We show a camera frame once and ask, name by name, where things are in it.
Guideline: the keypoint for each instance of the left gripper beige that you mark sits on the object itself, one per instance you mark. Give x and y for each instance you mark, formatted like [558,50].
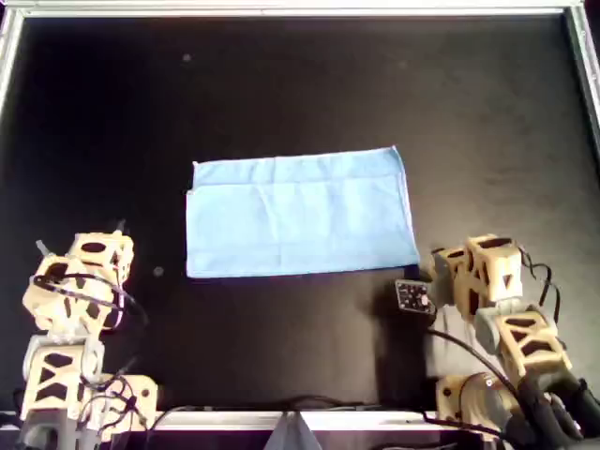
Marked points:
[47,309]

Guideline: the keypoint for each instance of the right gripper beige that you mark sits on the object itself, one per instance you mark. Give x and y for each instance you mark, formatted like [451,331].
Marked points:
[487,272]

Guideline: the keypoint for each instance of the blue microfiber cloth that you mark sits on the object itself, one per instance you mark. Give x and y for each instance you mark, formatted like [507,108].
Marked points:
[300,215]

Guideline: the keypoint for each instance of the right beige robot arm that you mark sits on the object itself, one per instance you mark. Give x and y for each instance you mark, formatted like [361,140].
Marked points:
[525,342]

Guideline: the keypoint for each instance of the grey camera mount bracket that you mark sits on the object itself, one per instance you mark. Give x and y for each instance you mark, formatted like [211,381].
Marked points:
[443,281]

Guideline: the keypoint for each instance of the small camera circuit board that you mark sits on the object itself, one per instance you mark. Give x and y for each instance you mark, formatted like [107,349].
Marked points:
[415,297]

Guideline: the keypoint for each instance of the grey triangular camera stand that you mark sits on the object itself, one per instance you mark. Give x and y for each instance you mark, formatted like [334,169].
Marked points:
[293,436]

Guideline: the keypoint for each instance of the aluminium table frame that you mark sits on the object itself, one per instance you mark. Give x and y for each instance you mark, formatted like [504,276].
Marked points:
[300,8]

